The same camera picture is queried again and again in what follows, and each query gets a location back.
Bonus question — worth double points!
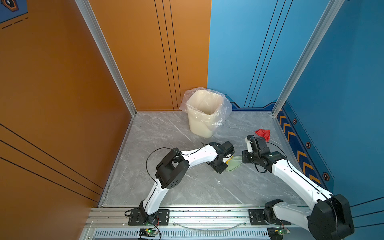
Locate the green plastic dustpan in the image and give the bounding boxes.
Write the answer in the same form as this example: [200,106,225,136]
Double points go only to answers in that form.
[226,156,243,172]

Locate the red paper scrap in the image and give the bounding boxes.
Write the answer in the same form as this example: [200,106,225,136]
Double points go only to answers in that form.
[255,129,271,142]

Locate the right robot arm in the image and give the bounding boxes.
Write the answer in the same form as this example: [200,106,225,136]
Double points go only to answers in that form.
[242,135,355,240]

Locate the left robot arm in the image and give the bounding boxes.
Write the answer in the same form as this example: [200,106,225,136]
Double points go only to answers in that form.
[139,141,235,222]

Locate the clear plastic bin liner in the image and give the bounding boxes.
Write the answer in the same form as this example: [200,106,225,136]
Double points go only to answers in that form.
[180,88,233,132]

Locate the cream plastic trash bin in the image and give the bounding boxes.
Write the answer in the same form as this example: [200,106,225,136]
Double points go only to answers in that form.
[184,88,227,138]

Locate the right circuit board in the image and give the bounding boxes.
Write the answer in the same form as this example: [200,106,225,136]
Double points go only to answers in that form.
[267,228,291,240]

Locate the left green circuit board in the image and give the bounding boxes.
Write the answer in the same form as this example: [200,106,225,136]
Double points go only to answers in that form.
[138,229,160,240]

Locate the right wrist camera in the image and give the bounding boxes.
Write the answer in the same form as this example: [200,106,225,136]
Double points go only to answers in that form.
[246,135,256,153]

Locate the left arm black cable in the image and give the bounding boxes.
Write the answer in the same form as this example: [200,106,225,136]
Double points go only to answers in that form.
[145,142,211,184]

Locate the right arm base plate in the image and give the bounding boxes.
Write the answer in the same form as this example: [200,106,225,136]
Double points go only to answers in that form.
[248,209,291,226]

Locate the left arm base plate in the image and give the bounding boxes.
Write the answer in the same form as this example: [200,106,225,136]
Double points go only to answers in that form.
[125,209,170,226]

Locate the aluminium front rail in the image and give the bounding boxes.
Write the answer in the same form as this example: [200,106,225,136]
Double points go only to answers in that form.
[80,206,314,240]

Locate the right aluminium corner post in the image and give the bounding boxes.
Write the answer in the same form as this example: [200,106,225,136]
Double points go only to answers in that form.
[272,0,345,117]

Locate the aluminium corner post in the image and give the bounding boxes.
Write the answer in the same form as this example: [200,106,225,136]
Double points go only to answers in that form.
[272,0,345,117]
[75,0,137,117]

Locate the left aluminium corner post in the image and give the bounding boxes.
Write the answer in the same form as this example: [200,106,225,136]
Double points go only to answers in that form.
[75,0,137,117]

